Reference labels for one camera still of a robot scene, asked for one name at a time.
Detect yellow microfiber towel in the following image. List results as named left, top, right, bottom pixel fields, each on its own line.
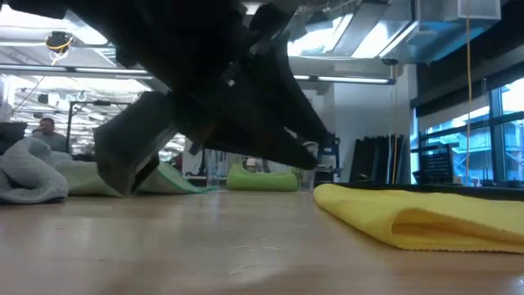
left=313, top=183, right=524, bottom=254

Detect pale green microfiber towel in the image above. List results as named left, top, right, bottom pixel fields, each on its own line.
left=55, top=159, right=218, bottom=197

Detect grey microfiber towel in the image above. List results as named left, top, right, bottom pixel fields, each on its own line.
left=0, top=137, right=70, bottom=205

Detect black stacked panels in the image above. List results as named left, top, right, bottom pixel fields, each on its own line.
left=350, top=134, right=407, bottom=185

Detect bright green microfiber towel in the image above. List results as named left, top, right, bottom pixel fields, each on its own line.
left=226, top=163, right=300, bottom=193

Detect black perforated panel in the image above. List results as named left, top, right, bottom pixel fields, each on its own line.
left=411, top=143, right=456, bottom=186

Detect long ceiling light bar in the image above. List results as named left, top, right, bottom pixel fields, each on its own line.
left=0, top=63, right=155, bottom=81

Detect black yellow ceiling reel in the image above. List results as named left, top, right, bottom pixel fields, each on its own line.
left=44, top=31, right=75, bottom=53

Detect black equipment rack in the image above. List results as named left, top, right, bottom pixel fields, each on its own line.
left=317, top=133, right=341, bottom=184

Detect black aluminium table frame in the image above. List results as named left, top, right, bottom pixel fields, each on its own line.
left=339, top=182, right=524, bottom=202

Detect thin yellow hanging cord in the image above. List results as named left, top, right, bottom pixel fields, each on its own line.
left=391, top=65, right=399, bottom=184

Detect large metal air duct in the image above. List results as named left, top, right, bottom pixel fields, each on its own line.
left=286, top=0, right=503, bottom=66

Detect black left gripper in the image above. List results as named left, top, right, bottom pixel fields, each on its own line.
left=93, top=39, right=329, bottom=197

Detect dark grey seat back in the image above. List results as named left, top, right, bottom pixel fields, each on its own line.
left=0, top=120, right=28, bottom=155

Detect large glass window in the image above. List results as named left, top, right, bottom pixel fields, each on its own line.
left=409, top=73, right=524, bottom=188

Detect person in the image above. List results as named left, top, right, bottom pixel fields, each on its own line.
left=31, top=117, right=69, bottom=153

